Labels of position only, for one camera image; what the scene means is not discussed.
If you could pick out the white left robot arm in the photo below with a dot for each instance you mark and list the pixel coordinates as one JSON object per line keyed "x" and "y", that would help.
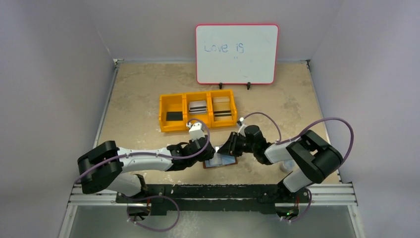
{"x": 110, "y": 167}

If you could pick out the yellow three-compartment plastic bin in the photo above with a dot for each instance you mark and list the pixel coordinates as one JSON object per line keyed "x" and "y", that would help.
{"x": 179, "y": 103}

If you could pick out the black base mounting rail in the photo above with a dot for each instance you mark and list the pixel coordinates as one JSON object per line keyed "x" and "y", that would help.
{"x": 266, "y": 199}

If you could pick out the aluminium frame rail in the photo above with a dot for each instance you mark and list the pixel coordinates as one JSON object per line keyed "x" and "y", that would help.
{"x": 322, "y": 195}

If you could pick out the black card in bin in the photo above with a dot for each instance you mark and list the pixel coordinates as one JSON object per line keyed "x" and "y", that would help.
{"x": 174, "y": 116}

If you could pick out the small clear plastic cup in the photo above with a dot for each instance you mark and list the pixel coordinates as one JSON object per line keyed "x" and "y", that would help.
{"x": 287, "y": 166}

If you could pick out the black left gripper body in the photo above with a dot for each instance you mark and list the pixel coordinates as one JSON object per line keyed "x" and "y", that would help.
{"x": 206, "y": 157}

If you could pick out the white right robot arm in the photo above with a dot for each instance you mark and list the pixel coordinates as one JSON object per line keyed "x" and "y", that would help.
{"x": 316, "y": 159}

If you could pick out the brown leather card holder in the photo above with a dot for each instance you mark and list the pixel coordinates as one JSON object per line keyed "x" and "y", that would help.
{"x": 220, "y": 161}

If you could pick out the striped card stack in bin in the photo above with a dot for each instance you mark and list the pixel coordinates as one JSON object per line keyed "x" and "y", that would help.
{"x": 197, "y": 107}

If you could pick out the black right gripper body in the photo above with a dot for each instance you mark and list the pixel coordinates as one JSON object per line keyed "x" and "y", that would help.
{"x": 235, "y": 144}

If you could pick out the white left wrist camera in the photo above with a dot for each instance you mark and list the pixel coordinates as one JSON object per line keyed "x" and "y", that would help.
{"x": 196, "y": 130}

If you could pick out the pink-framed whiteboard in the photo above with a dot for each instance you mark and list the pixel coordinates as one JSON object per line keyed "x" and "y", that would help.
{"x": 236, "y": 53}

